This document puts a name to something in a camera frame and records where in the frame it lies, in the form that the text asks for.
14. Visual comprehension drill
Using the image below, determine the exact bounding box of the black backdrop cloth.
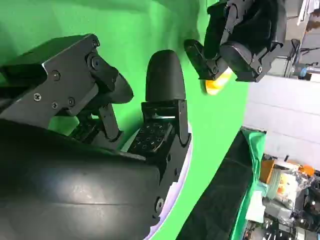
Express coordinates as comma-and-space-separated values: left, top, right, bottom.
174, 129, 254, 240

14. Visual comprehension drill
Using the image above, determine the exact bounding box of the orange and white bread roll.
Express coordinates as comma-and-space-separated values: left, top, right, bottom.
201, 68, 233, 96

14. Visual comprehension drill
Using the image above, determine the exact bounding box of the lilac plate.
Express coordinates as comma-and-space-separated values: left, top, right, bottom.
119, 122, 195, 238

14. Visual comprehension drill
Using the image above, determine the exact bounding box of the green table cloth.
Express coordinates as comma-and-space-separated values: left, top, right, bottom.
0, 0, 267, 240

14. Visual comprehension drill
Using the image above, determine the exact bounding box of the orange cardboard box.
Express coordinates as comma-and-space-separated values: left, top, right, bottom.
259, 159, 276, 184

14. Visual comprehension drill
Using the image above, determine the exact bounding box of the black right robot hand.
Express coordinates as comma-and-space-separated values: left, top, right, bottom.
0, 33, 193, 240

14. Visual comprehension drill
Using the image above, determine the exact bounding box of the clear plastic bag pile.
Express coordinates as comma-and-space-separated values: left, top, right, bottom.
271, 162, 313, 210

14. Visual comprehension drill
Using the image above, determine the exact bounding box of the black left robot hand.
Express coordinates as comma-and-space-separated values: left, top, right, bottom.
183, 0, 287, 83

